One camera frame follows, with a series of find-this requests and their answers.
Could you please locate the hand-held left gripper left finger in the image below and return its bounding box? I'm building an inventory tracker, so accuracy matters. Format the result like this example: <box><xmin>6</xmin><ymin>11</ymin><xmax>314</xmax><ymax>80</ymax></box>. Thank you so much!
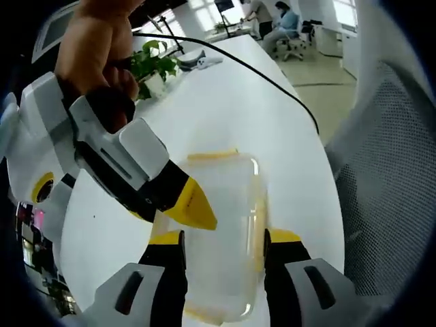
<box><xmin>81</xmin><ymin>230</ymin><xmax>188</xmax><ymax>327</ymax></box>

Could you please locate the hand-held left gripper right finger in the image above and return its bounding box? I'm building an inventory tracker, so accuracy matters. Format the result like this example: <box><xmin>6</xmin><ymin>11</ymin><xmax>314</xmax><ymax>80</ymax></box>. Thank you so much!
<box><xmin>264</xmin><ymin>228</ymin><xmax>362</xmax><ymax>327</ymax></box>

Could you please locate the clear container with yellow clips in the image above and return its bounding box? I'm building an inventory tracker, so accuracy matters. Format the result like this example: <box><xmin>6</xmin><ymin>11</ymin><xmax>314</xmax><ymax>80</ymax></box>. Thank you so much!
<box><xmin>149</xmin><ymin>147</ymin><xmax>270</xmax><ymax>324</ymax></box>

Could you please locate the person's right hand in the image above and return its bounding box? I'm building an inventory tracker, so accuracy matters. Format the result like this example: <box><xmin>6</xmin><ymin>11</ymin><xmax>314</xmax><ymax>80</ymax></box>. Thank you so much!
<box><xmin>55</xmin><ymin>0</ymin><xmax>144</xmax><ymax>134</ymax></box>

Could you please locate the white plant pot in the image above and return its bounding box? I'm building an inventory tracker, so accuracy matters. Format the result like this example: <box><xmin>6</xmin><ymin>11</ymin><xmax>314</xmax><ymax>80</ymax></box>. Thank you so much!
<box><xmin>142</xmin><ymin>72</ymin><xmax>168</xmax><ymax>99</ymax></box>

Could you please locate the red pink screen monitor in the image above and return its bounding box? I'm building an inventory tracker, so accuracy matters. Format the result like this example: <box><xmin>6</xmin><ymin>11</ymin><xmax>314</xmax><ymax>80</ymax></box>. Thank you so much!
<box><xmin>16</xmin><ymin>200</ymin><xmax>47</xmax><ymax>239</ymax></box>

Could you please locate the green leafy plant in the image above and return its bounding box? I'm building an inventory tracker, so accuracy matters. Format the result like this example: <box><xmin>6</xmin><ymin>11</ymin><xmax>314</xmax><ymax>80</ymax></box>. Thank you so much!
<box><xmin>128</xmin><ymin>40</ymin><xmax>183</xmax><ymax>100</ymax></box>

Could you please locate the white grey device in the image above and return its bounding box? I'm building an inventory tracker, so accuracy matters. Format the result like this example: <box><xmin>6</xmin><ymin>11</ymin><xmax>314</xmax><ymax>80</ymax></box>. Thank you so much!
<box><xmin>177</xmin><ymin>49</ymin><xmax>225</xmax><ymax>72</ymax></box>

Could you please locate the black tripod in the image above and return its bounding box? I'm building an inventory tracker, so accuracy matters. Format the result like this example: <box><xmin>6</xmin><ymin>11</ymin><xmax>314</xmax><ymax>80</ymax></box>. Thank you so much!
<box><xmin>146</xmin><ymin>15</ymin><xmax>185</xmax><ymax>55</ymax></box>

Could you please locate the white framed screen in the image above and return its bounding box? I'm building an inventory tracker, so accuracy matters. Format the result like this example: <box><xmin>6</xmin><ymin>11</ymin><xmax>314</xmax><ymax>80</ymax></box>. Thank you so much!
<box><xmin>31</xmin><ymin>3</ymin><xmax>84</xmax><ymax>65</ymax></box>

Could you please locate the bright window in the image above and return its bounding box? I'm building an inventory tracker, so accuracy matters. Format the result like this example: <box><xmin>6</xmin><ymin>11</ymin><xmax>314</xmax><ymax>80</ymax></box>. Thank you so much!
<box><xmin>187</xmin><ymin>0</ymin><xmax>248</xmax><ymax>33</ymax></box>

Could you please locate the white mesh office chair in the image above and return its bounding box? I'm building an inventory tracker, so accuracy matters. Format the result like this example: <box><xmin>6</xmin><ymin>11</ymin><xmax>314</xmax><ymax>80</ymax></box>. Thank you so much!
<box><xmin>323</xmin><ymin>20</ymin><xmax>436</xmax><ymax>307</ymax></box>

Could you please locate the black monitor on stand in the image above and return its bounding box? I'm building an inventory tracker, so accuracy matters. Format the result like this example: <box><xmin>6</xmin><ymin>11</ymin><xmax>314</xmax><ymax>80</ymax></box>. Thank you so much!
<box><xmin>213</xmin><ymin>0</ymin><xmax>236</xmax><ymax>37</ymax></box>

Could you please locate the white swivel chair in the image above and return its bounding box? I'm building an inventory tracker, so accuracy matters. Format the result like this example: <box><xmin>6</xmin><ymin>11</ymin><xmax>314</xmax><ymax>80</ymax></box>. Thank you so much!
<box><xmin>274</xmin><ymin>27</ymin><xmax>308</xmax><ymax>63</ymax></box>

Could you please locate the white cabinet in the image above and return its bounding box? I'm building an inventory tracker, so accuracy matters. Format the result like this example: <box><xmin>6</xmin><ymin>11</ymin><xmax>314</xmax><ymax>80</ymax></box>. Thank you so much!
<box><xmin>313</xmin><ymin>24</ymin><xmax>344</xmax><ymax>58</ymax></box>

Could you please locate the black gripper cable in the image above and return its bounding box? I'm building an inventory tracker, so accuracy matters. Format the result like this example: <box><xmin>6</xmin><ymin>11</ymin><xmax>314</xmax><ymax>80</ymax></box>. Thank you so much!
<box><xmin>131</xmin><ymin>31</ymin><xmax>322</xmax><ymax>136</ymax></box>

